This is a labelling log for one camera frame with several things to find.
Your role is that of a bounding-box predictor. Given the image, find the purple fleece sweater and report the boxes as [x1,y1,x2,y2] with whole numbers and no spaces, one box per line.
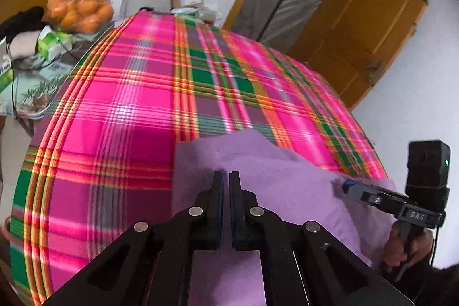
[171,128,397,306]

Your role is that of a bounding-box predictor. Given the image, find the grey parcel bags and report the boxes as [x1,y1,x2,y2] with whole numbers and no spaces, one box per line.
[172,7,221,23]

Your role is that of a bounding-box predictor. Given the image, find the light green carton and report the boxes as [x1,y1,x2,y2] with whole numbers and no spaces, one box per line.
[38,26,74,61]

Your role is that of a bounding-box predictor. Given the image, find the white cloth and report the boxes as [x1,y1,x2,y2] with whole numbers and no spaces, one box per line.
[9,30,42,59]

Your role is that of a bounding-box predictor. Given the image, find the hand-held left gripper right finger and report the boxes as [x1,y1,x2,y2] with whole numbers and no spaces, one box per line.
[229,170,413,306]

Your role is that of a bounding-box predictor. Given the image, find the person's right forearm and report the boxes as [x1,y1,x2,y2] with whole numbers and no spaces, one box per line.
[405,249,459,306]

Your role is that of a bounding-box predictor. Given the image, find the person's right hand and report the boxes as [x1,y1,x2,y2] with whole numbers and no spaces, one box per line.
[383,224,434,267]

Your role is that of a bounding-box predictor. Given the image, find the glass side table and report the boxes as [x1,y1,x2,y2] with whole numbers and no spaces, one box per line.
[0,37,104,121]

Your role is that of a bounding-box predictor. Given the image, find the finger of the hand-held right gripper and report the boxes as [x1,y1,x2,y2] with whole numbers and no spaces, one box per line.
[341,179,381,202]

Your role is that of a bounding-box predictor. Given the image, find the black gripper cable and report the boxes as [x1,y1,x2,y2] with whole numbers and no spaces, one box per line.
[428,227,440,265]

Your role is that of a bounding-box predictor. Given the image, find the small white open box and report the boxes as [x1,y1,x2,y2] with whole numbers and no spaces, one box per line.
[109,0,130,23]

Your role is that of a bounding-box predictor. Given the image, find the black cloth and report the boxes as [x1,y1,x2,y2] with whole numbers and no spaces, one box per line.
[0,7,45,41]

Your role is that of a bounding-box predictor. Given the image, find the bag of oranges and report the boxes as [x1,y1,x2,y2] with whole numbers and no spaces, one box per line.
[43,0,114,34]

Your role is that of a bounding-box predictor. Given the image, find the metal door lock handle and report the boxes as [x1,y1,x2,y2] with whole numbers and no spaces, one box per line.
[362,60,386,82]

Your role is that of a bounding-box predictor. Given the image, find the wooden door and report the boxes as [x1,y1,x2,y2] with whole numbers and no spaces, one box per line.
[289,0,435,111]

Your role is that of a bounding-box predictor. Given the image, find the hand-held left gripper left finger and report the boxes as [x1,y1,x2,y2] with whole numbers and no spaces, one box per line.
[41,170,226,306]

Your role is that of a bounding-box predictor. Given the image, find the pink plaid blanket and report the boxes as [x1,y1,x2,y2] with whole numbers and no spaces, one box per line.
[9,10,388,306]

